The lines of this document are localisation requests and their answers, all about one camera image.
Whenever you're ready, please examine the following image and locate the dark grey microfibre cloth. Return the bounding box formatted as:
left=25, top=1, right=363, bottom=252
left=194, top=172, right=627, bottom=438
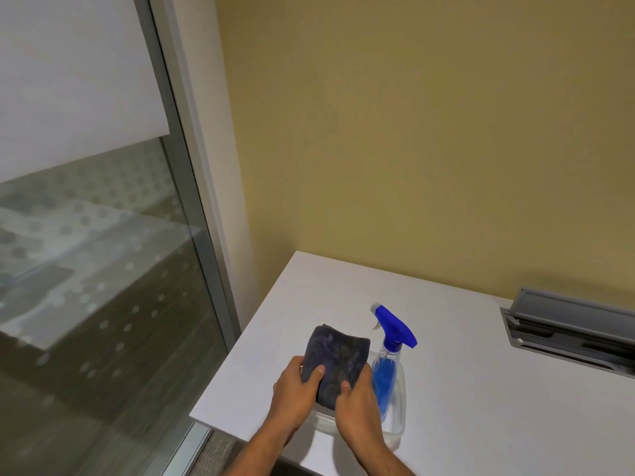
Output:
left=300, top=323, right=373, bottom=411

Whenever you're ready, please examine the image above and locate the person's left hand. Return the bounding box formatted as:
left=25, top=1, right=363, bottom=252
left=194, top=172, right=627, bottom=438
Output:
left=270, top=355, right=327, bottom=440

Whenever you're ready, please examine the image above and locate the blue spray bottle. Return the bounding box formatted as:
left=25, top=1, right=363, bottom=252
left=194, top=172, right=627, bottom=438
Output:
left=369, top=303, right=419, bottom=422

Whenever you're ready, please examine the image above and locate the frosted dotted glass partition panel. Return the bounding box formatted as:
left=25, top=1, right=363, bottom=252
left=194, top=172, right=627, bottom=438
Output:
left=0, top=0, right=232, bottom=476

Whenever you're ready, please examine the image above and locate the grey desk cable box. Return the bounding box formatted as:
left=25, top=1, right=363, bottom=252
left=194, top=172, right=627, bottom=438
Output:
left=499, top=287, right=635, bottom=380

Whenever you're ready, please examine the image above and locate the aluminium partition frame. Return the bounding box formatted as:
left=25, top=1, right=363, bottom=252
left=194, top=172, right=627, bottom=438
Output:
left=131, top=0, right=244, bottom=476

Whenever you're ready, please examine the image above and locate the person's right hand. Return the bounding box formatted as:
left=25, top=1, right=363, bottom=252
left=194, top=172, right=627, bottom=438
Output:
left=335, top=364, right=388, bottom=452

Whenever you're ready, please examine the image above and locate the clear plastic container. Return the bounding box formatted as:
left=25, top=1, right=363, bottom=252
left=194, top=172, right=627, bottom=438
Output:
left=302, top=361, right=407, bottom=440

